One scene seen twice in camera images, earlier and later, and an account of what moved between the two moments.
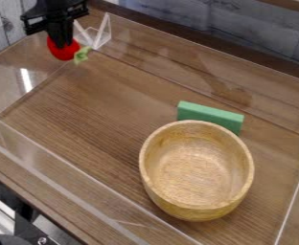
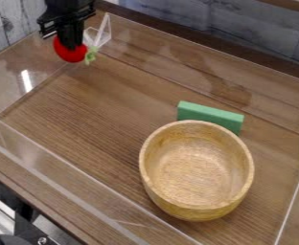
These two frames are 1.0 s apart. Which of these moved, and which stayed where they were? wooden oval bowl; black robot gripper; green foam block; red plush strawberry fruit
Moved: red plush strawberry fruit; black robot gripper
Stayed: wooden oval bowl; green foam block
